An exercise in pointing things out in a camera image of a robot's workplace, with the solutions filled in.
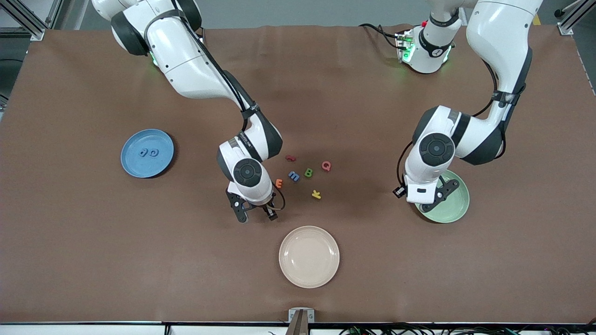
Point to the green plate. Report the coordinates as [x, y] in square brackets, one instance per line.
[454, 207]

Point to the blue letter c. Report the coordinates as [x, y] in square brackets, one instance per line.
[151, 152]

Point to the yellow letter k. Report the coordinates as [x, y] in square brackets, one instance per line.
[316, 194]

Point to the blue plate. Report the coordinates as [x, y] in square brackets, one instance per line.
[139, 167]

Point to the beige plate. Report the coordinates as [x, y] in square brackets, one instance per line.
[309, 257]

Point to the pink letter Q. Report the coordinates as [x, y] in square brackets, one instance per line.
[322, 165]

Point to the green letter B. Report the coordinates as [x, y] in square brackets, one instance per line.
[306, 173]

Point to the yellow floor tape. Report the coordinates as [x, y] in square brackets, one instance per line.
[537, 21]

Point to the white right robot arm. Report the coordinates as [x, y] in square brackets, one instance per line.
[186, 60]

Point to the aluminium frame profile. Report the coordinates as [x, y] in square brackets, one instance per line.
[35, 33]
[565, 29]

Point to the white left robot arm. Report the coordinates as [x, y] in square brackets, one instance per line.
[498, 37]

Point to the blue letter m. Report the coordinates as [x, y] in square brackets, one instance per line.
[294, 176]

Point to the brown table cover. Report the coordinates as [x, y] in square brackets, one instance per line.
[93, 256]

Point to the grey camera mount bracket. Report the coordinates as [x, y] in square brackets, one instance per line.
[293, 314]

